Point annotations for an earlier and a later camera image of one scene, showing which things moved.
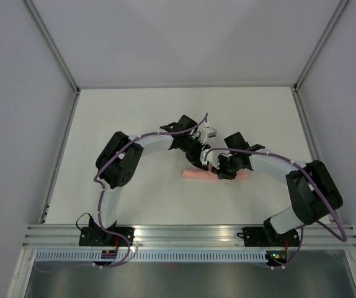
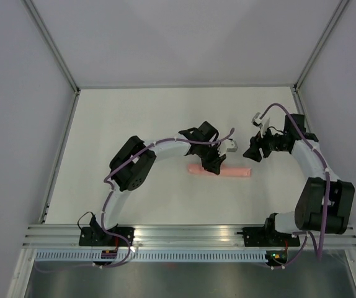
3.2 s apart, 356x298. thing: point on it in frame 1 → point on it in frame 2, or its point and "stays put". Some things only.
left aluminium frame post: [51, 45] stays put
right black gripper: [221, 173] → [253, 152]
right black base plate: [268, 236] stays put
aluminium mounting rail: [186, 236] stays put
